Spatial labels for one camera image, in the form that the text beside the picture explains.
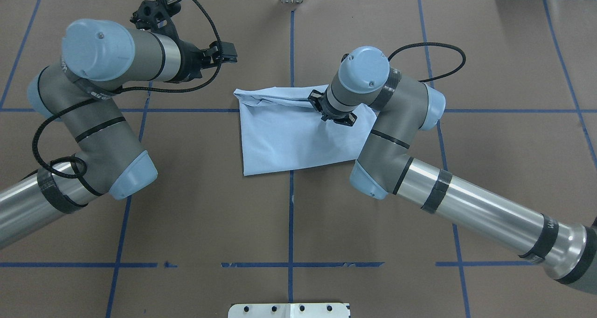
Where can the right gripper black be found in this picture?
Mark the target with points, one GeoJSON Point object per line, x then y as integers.
{"type": "Point", "coordinates": [332, 113]}

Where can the light blue t-shirt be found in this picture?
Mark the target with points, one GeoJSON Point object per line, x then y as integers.
{"type": "Point", "coordinates": [281, 131]}

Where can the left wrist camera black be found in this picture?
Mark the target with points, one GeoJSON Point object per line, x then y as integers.
{"type": "Point", "coordinates": [156, 16]}

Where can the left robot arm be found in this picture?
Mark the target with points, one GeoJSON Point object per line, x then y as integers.
{"type": "Point", "coordinates": [98, 57]}

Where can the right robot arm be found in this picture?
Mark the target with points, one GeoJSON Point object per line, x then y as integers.
{"type": "Point", "coordinates": [567, 252]}

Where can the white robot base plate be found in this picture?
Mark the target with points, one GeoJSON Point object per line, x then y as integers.
{"type": "Point", "coordinates": [290, 310]}

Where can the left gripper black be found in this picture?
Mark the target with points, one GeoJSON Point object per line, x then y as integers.
{"type": "Point", "coordinates": [189, 61]}

